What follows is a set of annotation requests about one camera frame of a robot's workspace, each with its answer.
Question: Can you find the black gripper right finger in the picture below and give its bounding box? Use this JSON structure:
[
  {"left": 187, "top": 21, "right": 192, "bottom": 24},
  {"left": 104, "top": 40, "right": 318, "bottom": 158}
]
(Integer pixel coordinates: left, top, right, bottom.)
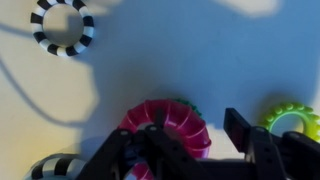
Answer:
[{"left": 223, "top": 107, "right": 320, "bottom": 180}]

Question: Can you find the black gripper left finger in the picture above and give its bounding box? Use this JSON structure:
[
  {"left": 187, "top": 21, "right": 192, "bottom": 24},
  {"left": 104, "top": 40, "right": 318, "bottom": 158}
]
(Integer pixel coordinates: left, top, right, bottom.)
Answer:
[{"left": 76, "top": 109, "right": 214, "bottom": 180}]

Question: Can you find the pink ribbed ring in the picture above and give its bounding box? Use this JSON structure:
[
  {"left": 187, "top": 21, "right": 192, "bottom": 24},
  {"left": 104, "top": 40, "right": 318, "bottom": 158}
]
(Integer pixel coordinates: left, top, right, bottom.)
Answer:
[{"left": 117, "top": 98, "right": 213, "bottom": 180}]

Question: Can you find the dark green ring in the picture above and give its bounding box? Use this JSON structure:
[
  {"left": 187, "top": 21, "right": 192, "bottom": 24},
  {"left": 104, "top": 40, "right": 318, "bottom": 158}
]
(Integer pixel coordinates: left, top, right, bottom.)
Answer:
[{"left": 173, "top": 97, "right": 203, "bottom": 118}]

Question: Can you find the lime green ring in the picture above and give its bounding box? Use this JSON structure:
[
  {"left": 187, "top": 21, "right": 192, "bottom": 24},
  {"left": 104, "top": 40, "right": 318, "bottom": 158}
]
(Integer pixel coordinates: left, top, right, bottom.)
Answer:
[{"left": 259, "top": 101, "right": 320, "bottom": 144}]

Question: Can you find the large black white striped ring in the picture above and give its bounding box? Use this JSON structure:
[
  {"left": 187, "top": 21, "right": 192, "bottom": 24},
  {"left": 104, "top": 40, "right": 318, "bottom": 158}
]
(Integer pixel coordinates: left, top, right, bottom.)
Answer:
[{"left": 23, "top": 153, "right": 88, "bottom": 180}]

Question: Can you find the small black white striped ring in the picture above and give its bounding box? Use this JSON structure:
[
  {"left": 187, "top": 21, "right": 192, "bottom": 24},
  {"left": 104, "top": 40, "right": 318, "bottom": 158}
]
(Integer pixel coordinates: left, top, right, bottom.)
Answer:
[{"left": 30, "top": 0, "right": 95, "bottom": 58}]

